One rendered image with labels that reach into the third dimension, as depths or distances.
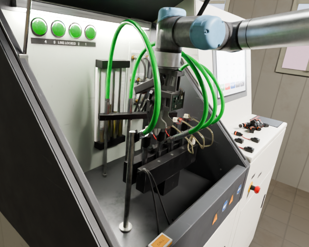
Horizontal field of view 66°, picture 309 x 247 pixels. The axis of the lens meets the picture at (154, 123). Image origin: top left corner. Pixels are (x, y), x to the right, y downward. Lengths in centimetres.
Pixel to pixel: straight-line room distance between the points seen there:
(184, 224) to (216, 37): 46
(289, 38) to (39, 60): 67
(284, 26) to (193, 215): 50
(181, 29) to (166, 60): 9
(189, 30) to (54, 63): 45
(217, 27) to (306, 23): 17
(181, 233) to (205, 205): 14
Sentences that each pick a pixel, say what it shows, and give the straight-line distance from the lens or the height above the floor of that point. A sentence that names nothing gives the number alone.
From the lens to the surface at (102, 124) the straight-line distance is 97.
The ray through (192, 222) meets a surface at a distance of 66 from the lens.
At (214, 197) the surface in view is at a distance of 76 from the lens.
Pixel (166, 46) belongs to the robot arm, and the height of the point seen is 136.
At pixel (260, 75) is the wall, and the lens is 289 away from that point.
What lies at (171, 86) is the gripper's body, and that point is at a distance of 67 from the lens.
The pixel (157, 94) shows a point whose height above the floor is 126.
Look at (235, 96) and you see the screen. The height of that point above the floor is 112.
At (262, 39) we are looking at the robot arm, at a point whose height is 140.
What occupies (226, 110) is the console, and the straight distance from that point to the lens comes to 131.
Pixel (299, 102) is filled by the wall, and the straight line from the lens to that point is 286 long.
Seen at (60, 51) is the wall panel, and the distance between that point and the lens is 85.
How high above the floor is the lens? 137
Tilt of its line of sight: 19 degrees down
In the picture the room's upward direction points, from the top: 6 degrees clockwise
